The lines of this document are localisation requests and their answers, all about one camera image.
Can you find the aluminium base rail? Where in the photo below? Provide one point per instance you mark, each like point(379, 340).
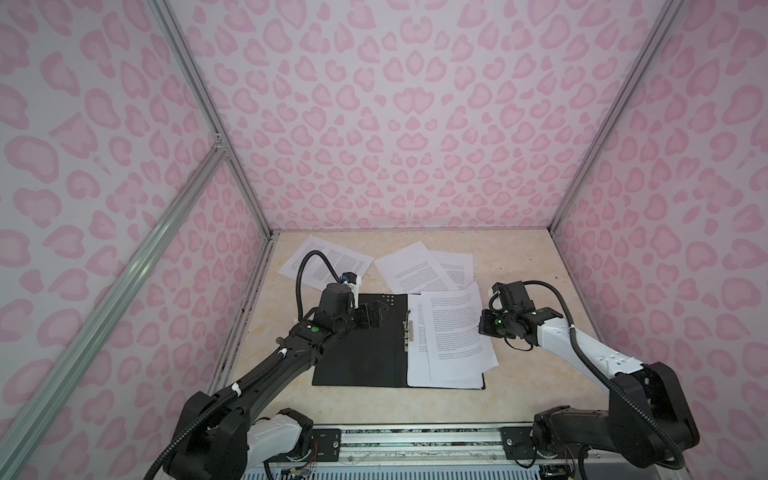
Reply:
point(444, 451)

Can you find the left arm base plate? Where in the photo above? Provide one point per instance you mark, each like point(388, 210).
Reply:
point(321, 445)

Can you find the corner aluminium post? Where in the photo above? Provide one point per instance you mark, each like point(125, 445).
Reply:
point(658, 34)
point(167, 22)

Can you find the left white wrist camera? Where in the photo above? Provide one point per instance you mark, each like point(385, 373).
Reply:
point(351, 280)

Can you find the black file folder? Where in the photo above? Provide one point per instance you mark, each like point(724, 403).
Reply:
point(369, 358)

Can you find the left corner aluminium post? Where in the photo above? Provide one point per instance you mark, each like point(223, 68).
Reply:
point(167, 22)

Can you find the right corner aluminium post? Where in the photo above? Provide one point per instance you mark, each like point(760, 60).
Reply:
point(658, 34)

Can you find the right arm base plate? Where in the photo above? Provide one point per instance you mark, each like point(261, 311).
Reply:
point(518, 445)

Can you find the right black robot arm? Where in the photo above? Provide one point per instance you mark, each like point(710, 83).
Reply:
point(648, 420)

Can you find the paper under back centre sheet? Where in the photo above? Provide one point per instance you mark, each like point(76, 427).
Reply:
point(458, 266)

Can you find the diagonal aluminium frame bar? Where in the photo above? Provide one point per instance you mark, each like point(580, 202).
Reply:
point(40, 412)

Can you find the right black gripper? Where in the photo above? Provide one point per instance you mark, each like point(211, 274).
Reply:
point(484, 325)

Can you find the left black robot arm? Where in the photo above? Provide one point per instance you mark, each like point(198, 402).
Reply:
point(220, 436)

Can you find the metal folder clip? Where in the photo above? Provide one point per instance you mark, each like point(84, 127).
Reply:
point(408, 331)

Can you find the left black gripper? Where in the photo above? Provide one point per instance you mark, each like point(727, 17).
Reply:
point(378, 317)

